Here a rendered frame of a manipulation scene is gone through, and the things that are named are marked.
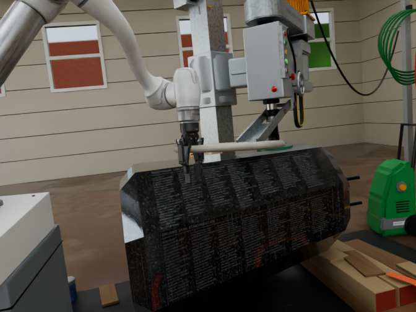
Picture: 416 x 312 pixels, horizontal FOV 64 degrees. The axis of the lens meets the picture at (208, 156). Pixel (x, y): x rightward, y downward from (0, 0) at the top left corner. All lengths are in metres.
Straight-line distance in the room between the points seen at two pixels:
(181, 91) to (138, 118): 6.54
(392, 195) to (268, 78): 1.49
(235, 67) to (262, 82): 0.68
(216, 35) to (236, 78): 0.36
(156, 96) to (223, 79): 1.28
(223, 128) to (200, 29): 0.78
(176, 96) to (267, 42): 0.86
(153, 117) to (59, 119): 2.02
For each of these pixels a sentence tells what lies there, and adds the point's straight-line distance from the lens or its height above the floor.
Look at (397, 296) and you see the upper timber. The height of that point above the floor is 0.15.
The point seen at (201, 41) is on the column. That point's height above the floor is 1.66.
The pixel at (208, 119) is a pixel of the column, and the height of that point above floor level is 1.05.
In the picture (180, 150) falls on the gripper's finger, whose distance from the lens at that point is 1.29.
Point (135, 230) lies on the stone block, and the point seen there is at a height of 0.62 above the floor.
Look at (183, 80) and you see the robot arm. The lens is 1.30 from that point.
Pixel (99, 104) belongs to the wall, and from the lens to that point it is 7.91.
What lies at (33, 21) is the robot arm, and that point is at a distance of 1.26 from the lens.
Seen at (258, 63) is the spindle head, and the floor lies 1.36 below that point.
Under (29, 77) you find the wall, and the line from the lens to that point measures 8.28.
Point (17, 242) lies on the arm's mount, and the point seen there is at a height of 0.85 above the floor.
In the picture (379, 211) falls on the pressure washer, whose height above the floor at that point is 0.21.
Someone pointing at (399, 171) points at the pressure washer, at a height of 0.52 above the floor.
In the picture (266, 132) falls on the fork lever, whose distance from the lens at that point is 1.79.
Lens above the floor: 1.10
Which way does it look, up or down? 7 degrees down
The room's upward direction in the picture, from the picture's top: 6 degrees counter-clockwise
